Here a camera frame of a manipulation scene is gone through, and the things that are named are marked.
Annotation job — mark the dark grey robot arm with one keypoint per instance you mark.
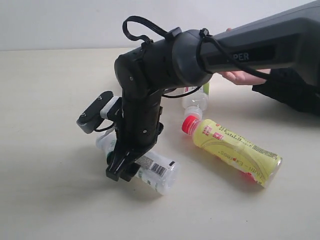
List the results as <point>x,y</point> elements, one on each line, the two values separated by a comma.
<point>283,49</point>

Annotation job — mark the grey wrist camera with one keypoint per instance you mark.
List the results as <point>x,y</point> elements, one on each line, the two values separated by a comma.
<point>106,106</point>

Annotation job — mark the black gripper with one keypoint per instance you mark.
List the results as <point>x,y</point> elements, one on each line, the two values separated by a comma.
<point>138,133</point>

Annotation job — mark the person's open hand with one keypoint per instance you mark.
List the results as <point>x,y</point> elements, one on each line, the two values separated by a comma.
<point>242,78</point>

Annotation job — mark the yellow label bottle red cap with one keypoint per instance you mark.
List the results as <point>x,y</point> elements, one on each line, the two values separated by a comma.
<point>258,164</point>

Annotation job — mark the clear bottle white fruit label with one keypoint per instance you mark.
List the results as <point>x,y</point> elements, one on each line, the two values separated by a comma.
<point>195,104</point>

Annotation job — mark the white green label bottle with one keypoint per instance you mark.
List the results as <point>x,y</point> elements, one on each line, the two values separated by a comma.
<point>157,171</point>

